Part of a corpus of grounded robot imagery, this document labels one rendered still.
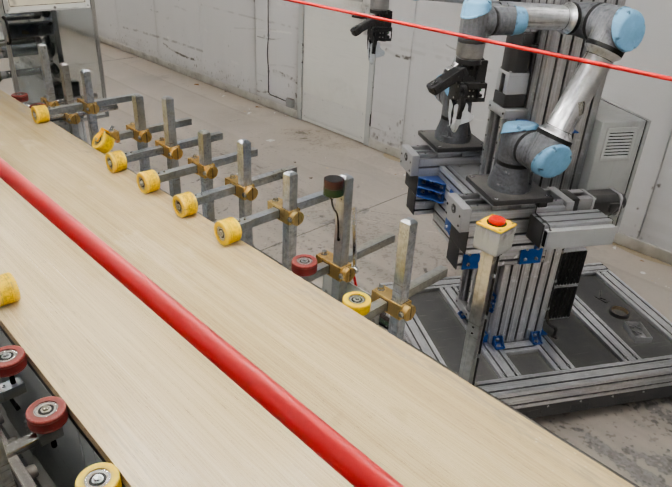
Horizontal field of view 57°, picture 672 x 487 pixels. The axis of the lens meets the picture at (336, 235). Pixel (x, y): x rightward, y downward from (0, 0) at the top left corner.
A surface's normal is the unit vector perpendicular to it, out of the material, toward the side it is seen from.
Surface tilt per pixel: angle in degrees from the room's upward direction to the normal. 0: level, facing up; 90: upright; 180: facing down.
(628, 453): 0
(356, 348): 0
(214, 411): 0
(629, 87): 90
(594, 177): 90
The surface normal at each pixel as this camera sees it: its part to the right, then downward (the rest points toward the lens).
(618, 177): 0.24, 0.47
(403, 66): -0.72, 0.29
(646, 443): 0.05, -0.88
